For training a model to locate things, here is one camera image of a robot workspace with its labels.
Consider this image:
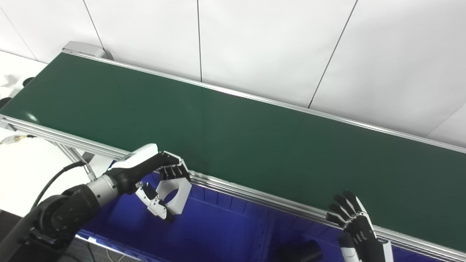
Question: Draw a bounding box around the black object in bin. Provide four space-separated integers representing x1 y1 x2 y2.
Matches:
282 240 323 262

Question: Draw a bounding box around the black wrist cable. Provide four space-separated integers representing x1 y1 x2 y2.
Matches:
31 161 88 211

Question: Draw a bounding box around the grey conveyor end housing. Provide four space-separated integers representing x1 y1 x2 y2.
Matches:
62 41 113 60

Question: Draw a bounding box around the aluminium conveyor support leg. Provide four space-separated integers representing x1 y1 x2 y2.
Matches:
55 142 97 182

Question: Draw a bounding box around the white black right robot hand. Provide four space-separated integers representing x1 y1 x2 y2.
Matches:
326 190 395 262

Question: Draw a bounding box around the blue plastic bin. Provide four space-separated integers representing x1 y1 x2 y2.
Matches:
76 171 272 262
262 209 441 262

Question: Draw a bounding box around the cable with yellow tip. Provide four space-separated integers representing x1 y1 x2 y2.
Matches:
0 134 37 145

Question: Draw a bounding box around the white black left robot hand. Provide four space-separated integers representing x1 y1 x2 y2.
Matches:
106 143 192 223

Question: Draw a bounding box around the white block with round hole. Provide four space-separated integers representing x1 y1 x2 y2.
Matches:
156 174 192 215

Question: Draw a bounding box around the green conveyor belt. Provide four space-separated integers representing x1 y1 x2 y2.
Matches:
0 51 466 262

